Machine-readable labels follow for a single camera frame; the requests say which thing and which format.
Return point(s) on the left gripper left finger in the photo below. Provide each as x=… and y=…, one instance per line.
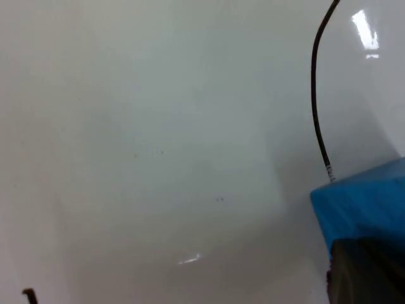
x=348, y=275

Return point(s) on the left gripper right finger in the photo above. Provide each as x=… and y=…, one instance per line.
x=389, y=272

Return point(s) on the blue cube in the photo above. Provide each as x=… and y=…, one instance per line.
x=364, y=202

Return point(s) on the grey-framed whiteboard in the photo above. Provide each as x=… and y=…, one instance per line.
x=158, y=111

